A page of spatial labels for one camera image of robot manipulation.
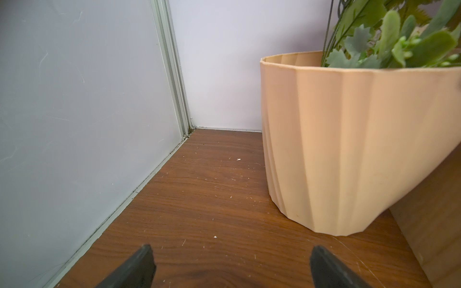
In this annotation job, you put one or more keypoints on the beige ribbed plant pot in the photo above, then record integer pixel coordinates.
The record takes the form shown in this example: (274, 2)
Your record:
(342, 145)

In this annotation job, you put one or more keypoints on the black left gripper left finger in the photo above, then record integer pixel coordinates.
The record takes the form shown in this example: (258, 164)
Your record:
(137, 271)

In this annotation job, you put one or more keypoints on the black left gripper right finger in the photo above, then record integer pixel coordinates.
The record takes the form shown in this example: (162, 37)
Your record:
(330, 272)

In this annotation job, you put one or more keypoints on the green artificial flower plant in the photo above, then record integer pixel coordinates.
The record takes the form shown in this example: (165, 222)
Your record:
(393, 34)

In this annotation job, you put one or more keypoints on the wooden two-tier shelf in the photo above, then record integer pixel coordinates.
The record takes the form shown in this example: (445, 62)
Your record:
(429, 217)

